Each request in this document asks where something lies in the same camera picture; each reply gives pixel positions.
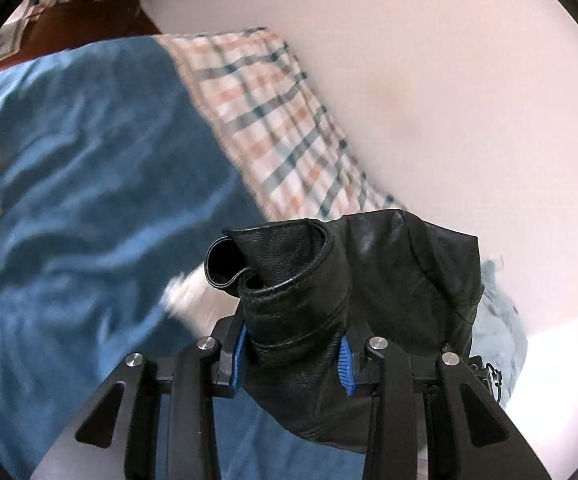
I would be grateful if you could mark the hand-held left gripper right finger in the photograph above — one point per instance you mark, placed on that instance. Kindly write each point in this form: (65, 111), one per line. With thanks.
(394, 410)

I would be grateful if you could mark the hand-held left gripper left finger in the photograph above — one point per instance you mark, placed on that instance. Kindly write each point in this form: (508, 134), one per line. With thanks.
(189, 410)

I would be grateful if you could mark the black leather jacket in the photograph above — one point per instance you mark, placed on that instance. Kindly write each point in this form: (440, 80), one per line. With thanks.
(394, 285)

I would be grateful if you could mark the white knitted sweater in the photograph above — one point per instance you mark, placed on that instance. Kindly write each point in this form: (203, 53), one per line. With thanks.
(194, 297)

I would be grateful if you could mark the light blue quilt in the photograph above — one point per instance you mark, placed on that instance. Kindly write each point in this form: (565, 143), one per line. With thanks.
(501, 325)

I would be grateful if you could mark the plaid checked blanket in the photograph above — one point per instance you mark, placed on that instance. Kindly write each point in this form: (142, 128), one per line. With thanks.
(274, 125)

